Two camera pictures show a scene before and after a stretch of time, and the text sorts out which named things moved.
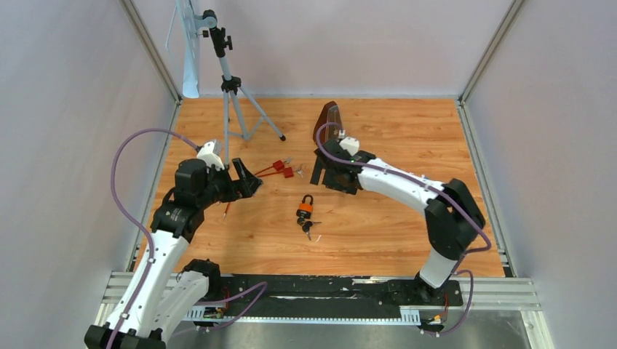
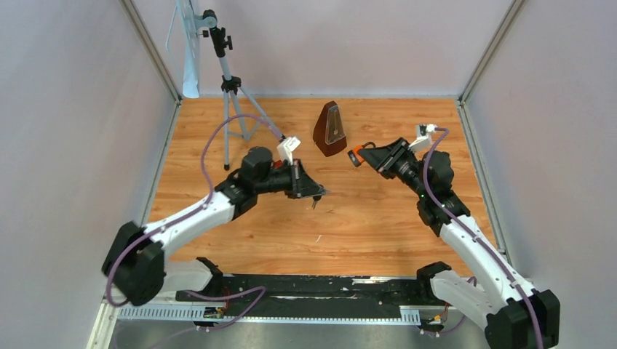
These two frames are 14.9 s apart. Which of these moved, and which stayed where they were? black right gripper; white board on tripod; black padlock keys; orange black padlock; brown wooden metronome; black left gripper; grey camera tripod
Moved: orange black padlock; black padlock keys; black right gripper; black left gripper
Stayed: white board on tripod; grey camera tripod; brown wooden metronome
